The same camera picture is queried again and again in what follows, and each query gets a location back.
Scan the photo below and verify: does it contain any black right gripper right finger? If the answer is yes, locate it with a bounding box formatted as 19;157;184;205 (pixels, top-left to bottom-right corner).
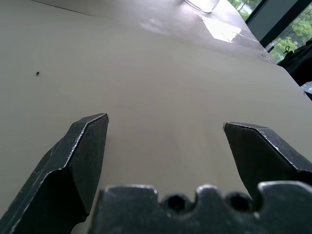
222;121;312;198

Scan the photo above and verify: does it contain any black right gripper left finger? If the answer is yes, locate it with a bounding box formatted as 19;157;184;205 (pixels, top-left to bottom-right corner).
0;113;110;234

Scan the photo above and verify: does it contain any black bag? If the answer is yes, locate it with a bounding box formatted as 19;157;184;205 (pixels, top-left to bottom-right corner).
277;40;312;86

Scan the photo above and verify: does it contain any dark window frame post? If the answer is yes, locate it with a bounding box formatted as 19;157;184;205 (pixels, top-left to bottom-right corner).
245;0;312;52

